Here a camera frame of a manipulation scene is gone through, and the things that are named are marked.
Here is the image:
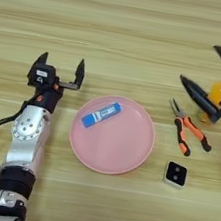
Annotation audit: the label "blue white glue stick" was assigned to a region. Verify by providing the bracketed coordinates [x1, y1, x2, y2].
[80, 96, 123, 134]

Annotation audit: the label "small black square white-based block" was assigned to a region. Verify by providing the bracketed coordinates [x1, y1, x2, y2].
[161, 159, 190, 191]

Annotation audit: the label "pink round plate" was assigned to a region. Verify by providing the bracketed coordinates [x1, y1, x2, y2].
[63, 88, 161, 182]

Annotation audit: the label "orange juice bottle white cap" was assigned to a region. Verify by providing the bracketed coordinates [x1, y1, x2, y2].
[197, 66, 221, 127]

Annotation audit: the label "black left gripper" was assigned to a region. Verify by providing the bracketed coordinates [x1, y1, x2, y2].
[23, 49, 88, 118]

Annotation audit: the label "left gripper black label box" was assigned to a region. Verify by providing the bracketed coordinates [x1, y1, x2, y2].
[25, 61, 59, 91]

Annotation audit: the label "orange black needle-nose pliers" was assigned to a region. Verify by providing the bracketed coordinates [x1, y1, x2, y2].
[160, 97, 220, 162]

